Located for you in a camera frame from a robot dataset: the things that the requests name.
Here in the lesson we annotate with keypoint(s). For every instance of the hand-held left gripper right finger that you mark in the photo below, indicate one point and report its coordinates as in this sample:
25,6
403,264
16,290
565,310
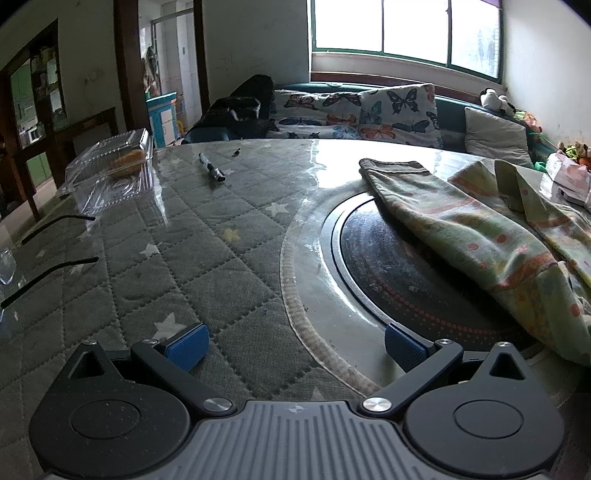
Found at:
404,347

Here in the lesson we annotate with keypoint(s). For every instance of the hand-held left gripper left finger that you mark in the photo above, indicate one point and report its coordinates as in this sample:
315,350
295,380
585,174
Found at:
187,347

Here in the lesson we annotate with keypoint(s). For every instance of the green printed garment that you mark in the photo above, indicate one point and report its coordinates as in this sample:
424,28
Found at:
466,217

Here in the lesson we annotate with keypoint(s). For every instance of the round black stove plate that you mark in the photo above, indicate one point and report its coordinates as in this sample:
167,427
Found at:
392,267

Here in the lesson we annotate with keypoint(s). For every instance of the eyeglasses with black temples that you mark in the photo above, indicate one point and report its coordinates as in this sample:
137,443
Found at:
60,266

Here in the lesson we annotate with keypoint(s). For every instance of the clear plastic clamshell container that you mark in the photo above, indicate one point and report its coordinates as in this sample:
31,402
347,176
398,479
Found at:
99,194

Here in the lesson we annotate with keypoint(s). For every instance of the black pen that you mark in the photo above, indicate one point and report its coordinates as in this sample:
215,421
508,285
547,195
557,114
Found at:
211,167

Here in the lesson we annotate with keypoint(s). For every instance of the yellow bread piece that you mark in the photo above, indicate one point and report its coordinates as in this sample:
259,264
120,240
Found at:
127,162

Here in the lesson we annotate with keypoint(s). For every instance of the blue white toy cabinet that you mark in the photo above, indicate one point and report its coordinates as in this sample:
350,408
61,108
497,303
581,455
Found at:
161,120

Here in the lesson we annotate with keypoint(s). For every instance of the grey pillow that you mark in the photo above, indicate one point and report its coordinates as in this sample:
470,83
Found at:
496,136

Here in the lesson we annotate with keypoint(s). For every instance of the green plastic toy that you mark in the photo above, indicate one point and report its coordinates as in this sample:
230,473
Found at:
547,164

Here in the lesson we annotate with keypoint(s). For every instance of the teal sofa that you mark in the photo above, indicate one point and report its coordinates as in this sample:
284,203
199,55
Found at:
450,117

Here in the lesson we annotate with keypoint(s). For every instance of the pink tissue pack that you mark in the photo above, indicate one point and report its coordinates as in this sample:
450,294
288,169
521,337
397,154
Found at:
570,173

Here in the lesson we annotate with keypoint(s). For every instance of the black bag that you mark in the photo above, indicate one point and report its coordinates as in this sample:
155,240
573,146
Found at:
235,110

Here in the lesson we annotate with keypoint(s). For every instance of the green orange plush toys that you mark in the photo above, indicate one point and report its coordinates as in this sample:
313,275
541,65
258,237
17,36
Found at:
575,151

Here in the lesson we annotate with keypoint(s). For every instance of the panda plush toy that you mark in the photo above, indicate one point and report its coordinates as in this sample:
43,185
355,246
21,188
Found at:
494,100

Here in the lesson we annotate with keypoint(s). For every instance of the wooden glass door cabinet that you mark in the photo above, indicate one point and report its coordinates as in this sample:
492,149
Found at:
27,92

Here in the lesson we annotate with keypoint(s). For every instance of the green framed window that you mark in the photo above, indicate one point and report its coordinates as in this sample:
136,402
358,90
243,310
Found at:
415,27

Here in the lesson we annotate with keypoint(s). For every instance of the purple window blind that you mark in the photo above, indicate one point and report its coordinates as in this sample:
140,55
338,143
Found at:
493,2

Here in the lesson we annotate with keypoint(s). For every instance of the brown wooden door frame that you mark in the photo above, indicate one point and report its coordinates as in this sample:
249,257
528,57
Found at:
131,69

